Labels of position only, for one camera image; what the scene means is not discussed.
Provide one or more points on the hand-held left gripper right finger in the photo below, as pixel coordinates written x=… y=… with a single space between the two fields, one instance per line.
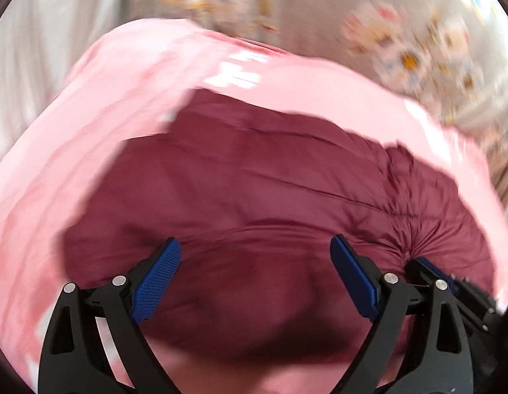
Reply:
x=354 y=279

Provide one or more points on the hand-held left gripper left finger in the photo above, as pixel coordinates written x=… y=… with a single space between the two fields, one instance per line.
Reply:
x=155 y=283

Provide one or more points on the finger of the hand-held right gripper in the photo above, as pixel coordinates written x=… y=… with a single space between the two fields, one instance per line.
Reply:
x=467 y=295

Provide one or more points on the maroon puffer jacket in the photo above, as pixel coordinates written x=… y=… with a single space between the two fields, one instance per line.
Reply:
x=258 y=197

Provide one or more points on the pink fleece blanket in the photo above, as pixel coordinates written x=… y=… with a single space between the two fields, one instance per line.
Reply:
x=94 y=98

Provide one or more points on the silver satin curtain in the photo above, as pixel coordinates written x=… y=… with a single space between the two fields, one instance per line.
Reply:
x=44 y=61

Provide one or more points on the grey floral sheet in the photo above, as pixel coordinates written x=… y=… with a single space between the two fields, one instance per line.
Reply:
x=319 y=12

